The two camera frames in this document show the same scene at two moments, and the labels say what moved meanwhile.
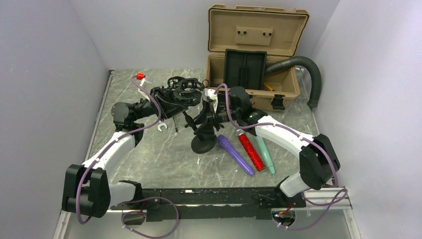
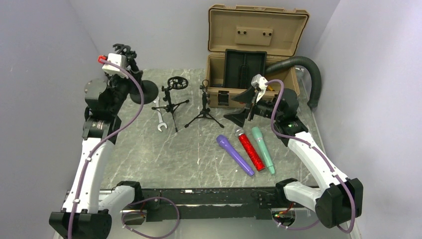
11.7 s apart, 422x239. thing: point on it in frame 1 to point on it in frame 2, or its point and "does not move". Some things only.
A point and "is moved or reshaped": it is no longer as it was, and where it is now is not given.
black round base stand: [199, 145] is moved or reshaped
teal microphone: [262, 146] does not move
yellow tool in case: [269, 87] does not move
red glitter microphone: [259, 164] does not move
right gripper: [207, 129] to [247, 97]
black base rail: [211, 204] does not move
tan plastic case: [281, 32] does not move
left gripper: [166, 105] to [128, 81]
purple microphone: [224, 142] does not move
